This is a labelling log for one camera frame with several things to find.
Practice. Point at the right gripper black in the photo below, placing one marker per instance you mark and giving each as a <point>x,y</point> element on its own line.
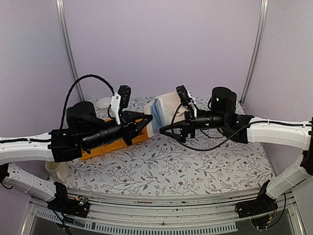
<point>189,123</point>

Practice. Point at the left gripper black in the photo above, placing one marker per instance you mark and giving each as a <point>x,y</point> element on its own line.
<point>128,119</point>

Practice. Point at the beige card holder wallet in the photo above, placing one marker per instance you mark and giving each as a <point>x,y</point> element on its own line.
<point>162,108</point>

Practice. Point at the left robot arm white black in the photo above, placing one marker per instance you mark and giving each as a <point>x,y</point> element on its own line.
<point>85,133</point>

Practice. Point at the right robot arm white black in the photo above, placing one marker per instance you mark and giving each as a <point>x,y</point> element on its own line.
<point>221,114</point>

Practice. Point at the yellow middle storage bin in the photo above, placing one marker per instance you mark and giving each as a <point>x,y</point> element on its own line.
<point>118,144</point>

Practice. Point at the white ceramic bowl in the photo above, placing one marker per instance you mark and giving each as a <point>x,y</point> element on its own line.
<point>103,104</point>

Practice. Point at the yellow left storage bin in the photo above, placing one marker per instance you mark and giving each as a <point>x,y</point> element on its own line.
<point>92,154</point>

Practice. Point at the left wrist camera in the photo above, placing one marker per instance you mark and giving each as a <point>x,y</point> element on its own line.
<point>119,101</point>

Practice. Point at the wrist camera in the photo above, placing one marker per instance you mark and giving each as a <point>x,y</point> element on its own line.
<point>186,99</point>
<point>119,101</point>

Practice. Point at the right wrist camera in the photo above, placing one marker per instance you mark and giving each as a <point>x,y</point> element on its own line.
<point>186,99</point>

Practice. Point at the front aluminium rail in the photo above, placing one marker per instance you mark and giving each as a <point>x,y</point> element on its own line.
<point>215,214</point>

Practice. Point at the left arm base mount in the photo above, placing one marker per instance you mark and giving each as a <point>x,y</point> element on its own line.
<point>75,207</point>

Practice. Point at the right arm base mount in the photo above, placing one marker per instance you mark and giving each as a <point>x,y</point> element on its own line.
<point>256,206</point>

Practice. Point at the left aluminium frame post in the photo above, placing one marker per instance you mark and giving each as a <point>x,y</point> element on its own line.
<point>65,35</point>

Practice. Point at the aluminium frame post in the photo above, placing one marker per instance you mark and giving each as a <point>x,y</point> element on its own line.
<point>256,48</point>
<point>65,35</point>

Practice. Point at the right aluminium frame post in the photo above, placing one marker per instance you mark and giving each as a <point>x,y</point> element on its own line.
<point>256,48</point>

